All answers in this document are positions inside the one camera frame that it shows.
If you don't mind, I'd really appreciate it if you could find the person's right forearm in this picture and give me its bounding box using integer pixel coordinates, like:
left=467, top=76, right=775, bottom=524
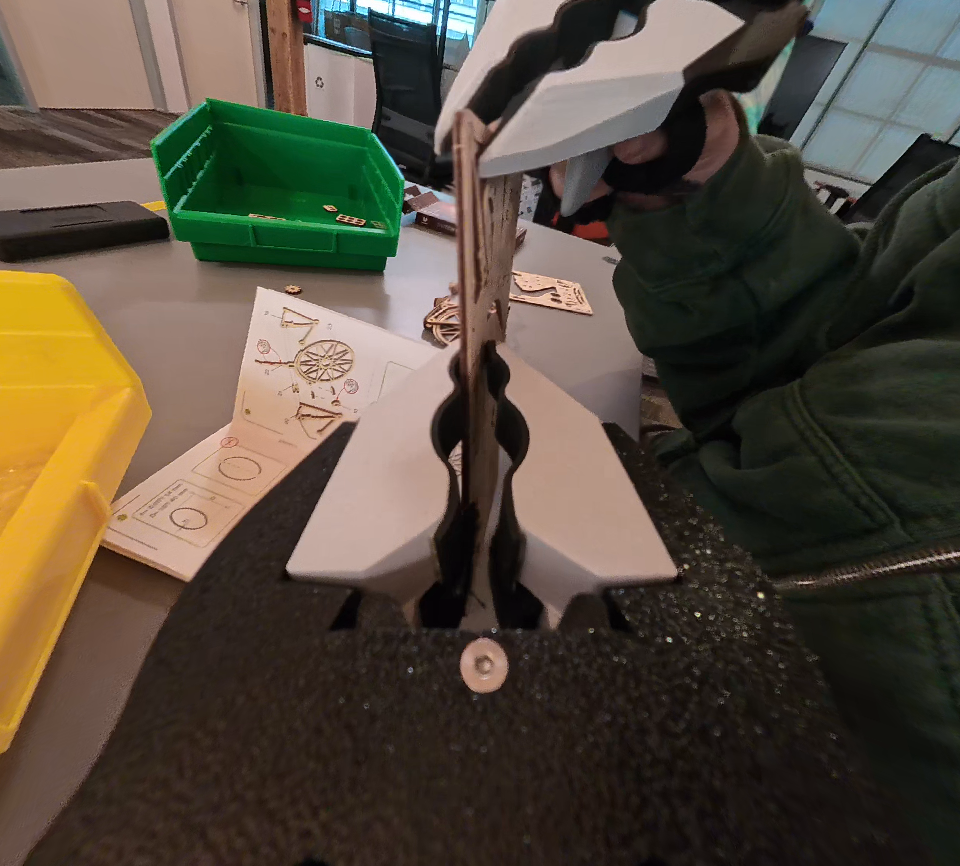
left=609, top=131, right=864, bottom=432

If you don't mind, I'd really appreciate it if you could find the white door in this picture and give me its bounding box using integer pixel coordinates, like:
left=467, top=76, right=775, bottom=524
left=150, top=0, right=265, bottom=114
left=0, top=0, right=162, bottom=111

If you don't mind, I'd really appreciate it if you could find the yellow storage bin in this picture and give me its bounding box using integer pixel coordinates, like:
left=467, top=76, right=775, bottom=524
left=0, top=269, right=153, bottom=755

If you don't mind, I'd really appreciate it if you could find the wooden wheel assembly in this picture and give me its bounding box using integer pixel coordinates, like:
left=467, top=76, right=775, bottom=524
left=423, top=284, right=470, bottom=350

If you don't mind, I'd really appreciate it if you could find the white instruction booklet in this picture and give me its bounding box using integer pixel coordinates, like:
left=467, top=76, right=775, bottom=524
left=101, top=287, right=444, bottom=584

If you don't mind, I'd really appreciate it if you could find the green zip jacket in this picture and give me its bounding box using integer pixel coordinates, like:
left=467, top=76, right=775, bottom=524
left=645, top=157, right=960, bottom=866

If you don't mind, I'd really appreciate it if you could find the person's right hand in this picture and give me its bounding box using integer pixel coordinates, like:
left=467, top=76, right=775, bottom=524
left=611, top=89, right=755, bottom=188

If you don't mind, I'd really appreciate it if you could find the small wooden puzzle sheet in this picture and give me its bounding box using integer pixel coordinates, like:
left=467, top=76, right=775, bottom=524
left=510, top=269, right=595, bottom=317

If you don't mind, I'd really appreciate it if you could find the green storage bin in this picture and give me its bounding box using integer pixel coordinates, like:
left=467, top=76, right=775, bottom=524
left=150, top=97, right=406, bottom=273

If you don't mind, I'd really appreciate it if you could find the wooden post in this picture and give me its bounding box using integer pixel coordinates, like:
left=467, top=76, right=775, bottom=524
left=257, top=0, right=310, bottom=117

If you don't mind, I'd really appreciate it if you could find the white recycling bin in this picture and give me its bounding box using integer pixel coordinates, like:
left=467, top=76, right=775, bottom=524
left=303, top=35, right=376, bottom=128

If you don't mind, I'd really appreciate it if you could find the black foam case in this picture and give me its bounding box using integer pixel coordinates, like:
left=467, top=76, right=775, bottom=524
left=0, top=200, right=171, bottom=264

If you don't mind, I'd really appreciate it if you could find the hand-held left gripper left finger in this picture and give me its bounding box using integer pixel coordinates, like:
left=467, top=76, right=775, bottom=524
left=287, top=348, right=470, bottom=603

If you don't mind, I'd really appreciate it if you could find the grey desk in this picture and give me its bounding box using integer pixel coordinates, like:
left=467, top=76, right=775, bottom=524
left=0, top=157, right=646, bottom=866

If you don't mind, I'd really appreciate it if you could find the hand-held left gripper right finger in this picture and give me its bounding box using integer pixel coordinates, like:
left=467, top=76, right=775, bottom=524
left=486, top=343, right=681, bottom=629

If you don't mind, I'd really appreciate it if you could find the black office chair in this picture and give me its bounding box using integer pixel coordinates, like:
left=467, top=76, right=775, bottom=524
left=367, top=9, right=451, bottom=185

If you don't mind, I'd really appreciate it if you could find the brown cardboard box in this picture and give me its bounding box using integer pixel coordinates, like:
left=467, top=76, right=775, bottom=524
left=403, top=185, right=530, bottom=241

